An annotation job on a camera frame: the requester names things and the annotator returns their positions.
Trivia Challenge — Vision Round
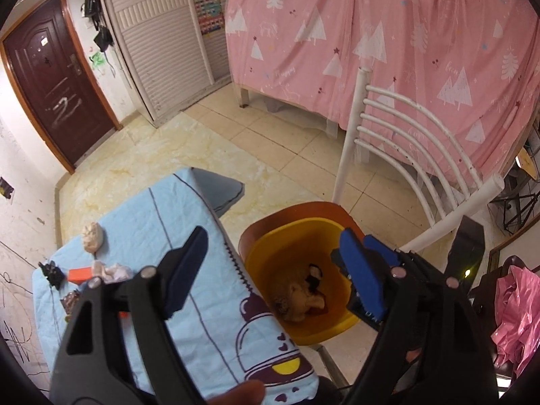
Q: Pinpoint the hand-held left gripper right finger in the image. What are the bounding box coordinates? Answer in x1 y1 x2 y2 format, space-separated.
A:
331 228 511 405

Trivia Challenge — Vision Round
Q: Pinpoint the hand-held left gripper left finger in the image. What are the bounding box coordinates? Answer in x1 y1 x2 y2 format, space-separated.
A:
50 225 209 405

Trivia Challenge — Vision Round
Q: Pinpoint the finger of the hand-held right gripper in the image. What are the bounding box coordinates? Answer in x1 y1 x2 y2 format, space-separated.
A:
363 235 399 264
446 215 484 281

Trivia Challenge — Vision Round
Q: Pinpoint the yellow plastic bin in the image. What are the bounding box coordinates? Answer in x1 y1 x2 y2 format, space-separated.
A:
246 218 362 346

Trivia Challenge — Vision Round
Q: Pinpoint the beige knotted cloth ball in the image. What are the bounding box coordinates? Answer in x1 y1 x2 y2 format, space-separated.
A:
81 222 105 254

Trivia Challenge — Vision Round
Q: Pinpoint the person's left hand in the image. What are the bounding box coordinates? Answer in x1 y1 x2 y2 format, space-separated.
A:
208 380 267 405

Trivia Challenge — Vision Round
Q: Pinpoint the black scrap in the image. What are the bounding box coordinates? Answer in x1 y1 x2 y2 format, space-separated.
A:
307 264 325 292

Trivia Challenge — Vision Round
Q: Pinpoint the black metal rack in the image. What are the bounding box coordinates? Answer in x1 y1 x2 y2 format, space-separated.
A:
487 164 540 235

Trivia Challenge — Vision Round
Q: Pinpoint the white crumpled tissue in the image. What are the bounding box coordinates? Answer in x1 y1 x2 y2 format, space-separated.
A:
90 262 132 284

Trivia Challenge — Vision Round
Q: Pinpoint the blue printed table cloth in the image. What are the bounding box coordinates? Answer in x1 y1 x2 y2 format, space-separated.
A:
31 167 320 401

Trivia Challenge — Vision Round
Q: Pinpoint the pink plastic bag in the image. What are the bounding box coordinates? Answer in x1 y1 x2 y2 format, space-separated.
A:
491 265 540 378

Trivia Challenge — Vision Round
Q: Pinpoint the brown wrapper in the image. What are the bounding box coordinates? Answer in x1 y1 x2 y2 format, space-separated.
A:
60 290 83 311

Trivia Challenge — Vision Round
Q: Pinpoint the small black toy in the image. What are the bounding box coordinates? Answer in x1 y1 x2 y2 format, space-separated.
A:
38 262 65 291

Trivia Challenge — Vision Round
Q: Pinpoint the white metal chair orange seat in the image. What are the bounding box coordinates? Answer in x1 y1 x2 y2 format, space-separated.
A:
237 66 506 393

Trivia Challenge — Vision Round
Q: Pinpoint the pink tree print curtain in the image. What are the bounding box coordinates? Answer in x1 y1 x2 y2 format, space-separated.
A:
223 0 540 203

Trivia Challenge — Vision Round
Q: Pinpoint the dark brown door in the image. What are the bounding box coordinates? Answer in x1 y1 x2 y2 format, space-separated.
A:
0 0 121 173

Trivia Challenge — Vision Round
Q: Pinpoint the white louvred wardrobe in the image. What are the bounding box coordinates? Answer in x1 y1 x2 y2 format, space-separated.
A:
93 0 234 128

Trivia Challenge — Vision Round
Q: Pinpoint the small black hanging bag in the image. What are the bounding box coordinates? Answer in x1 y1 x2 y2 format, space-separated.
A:
93 25 114 51

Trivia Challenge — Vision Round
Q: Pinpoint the white bed frame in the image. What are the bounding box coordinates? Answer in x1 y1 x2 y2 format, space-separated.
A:
233 81 340 139

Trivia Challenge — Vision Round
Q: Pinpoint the colourful grid wall poster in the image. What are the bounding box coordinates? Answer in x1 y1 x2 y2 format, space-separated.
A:
188 0 225 36

